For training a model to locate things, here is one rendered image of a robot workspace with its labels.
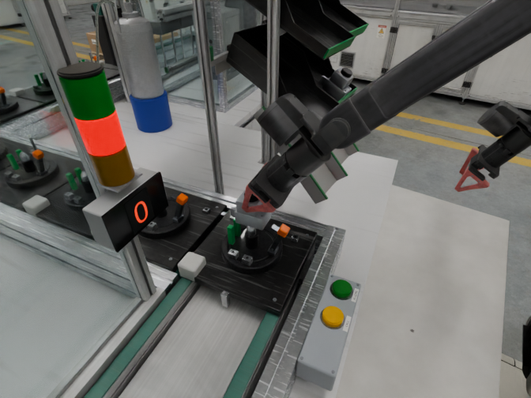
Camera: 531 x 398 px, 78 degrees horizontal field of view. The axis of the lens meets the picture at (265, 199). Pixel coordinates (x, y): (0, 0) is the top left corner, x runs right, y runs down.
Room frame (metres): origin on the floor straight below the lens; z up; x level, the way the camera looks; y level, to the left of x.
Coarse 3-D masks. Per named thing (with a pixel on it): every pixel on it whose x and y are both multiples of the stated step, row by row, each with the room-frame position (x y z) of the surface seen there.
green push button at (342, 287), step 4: (336, 280) 0.43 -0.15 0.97; (340, 280) 0.43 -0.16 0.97; (344, 280) 0.43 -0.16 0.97; (336, 284) 0.42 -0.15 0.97; (340, 284) 0.42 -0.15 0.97; (344, 284) 0.42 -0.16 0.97; (348, 284) 0.42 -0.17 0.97; (332, 288) 0.42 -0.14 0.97; (336, 288) 0.41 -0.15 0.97; (340, 288) 0.41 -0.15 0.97; (344, 288) 0.41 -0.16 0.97; (348, 288) 0.41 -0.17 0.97; (336, 292) 0.40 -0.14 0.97; (340, 292) 0.40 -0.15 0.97; (344, 292) 0.40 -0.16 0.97; (348, 292) 0.40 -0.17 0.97; (340, 296) 0.40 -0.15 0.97; (344, 296) 0.40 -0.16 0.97
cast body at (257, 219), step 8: (240, 200) 0.50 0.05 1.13; (256, 200) 0.50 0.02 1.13; (232, 208) 0.53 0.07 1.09; (240, 208) 0.50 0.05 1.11; (240, 216) 0.50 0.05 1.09; (248, 216) 0.49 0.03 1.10; (256, 216) 0.48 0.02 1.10; (264, 216) 0.49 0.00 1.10; (248, 224) 0.49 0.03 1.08; (256, 224) 0.48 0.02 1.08; (264, 224) 0.49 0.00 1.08
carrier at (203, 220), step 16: (176, 192) 0.74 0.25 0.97; (192, 208) 0.67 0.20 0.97; (224, 208) 0.67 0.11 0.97; (160, 224) 0.58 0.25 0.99; (176, 224) 0.58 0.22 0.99; (192, 224) 0.61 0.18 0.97; (208, 224) 0.61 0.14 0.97; (144, 240) 0.55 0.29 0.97; (160, 240) 0.55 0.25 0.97; (176, 240) 0.55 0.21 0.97; (192, 240) 0.55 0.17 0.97; (160, 256) 0.50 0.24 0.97; (176, 256) 0.50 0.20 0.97
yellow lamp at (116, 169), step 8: (120, 152) 0.38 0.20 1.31; (128, 152) 0.40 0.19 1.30; (96, 160) 0.37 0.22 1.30; (104, 160) 0.37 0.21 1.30; (112, 160) 0.37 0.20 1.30; (120, 160) 0.38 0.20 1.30; (128, 160) 0.39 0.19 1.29; (96, 168) 0.37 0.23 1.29; (104, 168) 0.37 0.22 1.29; (112, 168) 0.37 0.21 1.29; (120, 168) 0.38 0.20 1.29; (128, 168) 0.39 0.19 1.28; (104, 176) 0.37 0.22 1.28; (112, 176) 0.37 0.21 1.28; (120, 176) 0.38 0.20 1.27; (128, 176) 0.38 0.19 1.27; (104, 184) 0.37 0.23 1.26; (112, 184) 0.37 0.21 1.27; (120, 184) 0.37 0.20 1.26
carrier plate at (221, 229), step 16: (224, 224) 0.61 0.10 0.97; (240, 224) 0.61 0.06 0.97; (272, 224) 0.61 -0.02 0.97; (288, 224) 0.61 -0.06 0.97; (208, 240) 0.55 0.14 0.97; (288, 240) 0.55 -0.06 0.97; (304, 240) 0.55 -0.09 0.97; (208, 256) 0.50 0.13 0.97; (288, 256) 0.50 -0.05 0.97; (304, 256) 0.50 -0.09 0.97; (208, 272) 0.45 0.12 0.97; (224, 272) 0.45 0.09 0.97; (272, 272) 0.45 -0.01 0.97; (288, 272) 0.45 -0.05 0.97; (224, 288) 0.41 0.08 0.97; (240, 288) 0.41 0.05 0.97; (256, 288) 0.41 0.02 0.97; (272, 288) 0.41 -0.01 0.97; (288, 288) 0.41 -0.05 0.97; (256, 304) 0.38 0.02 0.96; (272, 304) 0.38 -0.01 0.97
